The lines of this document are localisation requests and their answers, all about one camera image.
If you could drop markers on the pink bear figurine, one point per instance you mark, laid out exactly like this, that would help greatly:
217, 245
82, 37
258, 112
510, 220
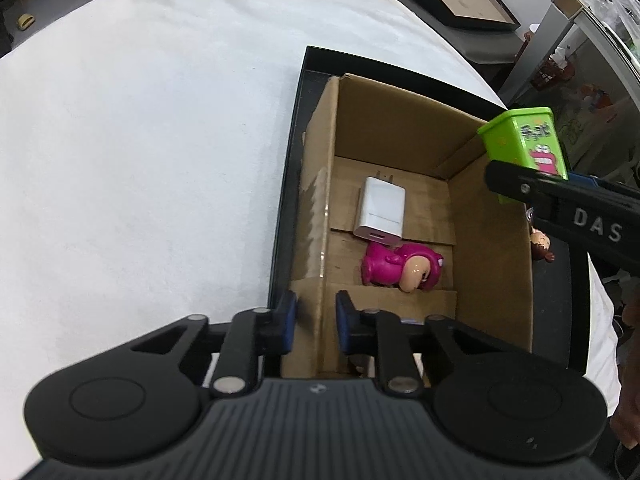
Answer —
387, 262

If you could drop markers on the brown cardboard box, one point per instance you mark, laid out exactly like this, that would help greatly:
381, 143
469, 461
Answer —
390, 125

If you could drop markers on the white charger plug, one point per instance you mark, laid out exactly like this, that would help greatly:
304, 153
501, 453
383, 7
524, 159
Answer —
380, 210

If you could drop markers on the person's right hand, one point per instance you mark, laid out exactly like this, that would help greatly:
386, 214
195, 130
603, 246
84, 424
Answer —
631, 420

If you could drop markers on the dark top desk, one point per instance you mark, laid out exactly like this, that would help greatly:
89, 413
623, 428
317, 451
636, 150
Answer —
540, 45

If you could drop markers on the beige tote bag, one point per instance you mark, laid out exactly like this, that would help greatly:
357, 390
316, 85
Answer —
590, 125

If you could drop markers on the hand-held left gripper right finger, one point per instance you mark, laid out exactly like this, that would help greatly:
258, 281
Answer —
342, 320

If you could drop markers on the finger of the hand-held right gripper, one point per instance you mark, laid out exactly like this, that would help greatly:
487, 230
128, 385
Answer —
582, 180
510, 180

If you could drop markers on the green printed toy box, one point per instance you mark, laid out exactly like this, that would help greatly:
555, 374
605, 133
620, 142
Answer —
515, 135

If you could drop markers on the black shallow tray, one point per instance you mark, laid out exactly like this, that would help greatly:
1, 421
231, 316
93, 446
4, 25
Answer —
560, 320

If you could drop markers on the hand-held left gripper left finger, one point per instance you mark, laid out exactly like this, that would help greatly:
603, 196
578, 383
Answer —
287, 320

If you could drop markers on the red storage basket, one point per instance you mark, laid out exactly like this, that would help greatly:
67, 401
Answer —
550, 72

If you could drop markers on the yellow slipper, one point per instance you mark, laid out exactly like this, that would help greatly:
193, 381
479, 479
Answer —
26, 21

